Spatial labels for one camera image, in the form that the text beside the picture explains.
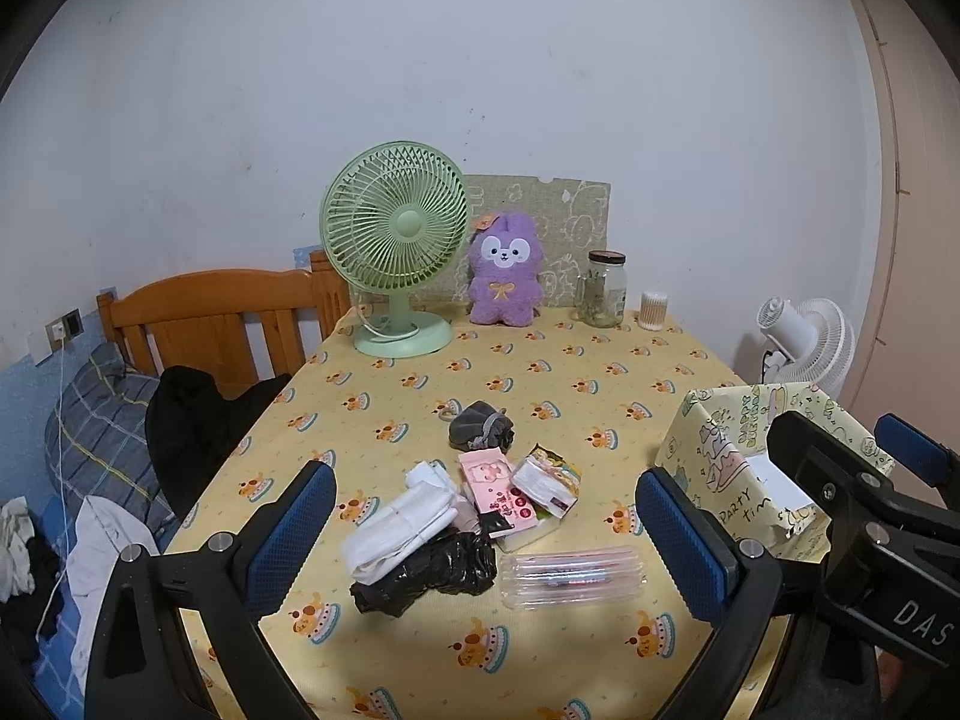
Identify yellow cartoon storage box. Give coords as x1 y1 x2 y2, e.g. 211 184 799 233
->
656 383 893 562

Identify cartoon tissue pack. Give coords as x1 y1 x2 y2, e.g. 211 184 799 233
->
511 444 581 518

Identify wall power outlet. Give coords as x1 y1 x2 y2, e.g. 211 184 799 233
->
46 309 83 351

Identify black chair back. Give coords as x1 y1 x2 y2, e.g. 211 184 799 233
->
145 366 291 520

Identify glass jar with lid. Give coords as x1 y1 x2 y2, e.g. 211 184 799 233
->
574 249 628 328

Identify beige patterned board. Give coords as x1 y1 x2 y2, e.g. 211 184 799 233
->
412 174 610 307

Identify pink tissue pack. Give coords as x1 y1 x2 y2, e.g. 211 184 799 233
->
457 449 560 553

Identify black plastic bag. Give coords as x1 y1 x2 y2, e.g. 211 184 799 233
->
350 530 496 617

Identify blue plaid pillow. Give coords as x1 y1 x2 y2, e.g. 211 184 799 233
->
44 341 179 541

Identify yellow cake-print tablecloth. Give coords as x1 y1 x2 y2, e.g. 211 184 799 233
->
159 301 858 720

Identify white standing fan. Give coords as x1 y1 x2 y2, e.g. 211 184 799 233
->
757 296 856 398

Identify wooden bed headboard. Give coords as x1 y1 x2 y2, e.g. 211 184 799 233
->
96 250 350 397

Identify clear plastic zip bag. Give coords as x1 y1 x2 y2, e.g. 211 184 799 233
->
498 546 646 610

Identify grey drawstring pouch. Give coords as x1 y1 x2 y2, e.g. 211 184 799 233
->
438 400 514 452

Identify green desk fan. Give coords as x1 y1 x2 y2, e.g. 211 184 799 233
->
319 140 469 359

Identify cotton swab container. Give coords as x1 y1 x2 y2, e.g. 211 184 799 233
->
638 291 669 332

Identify purple plush toy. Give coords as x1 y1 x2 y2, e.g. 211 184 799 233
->
467 211 544 327

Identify beige door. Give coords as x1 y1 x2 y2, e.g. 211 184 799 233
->
843 0 958 447

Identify white clothes on bed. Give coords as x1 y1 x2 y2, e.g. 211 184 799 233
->
2 496 160 692

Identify white cloth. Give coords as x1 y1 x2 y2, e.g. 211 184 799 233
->
342 461 462 585

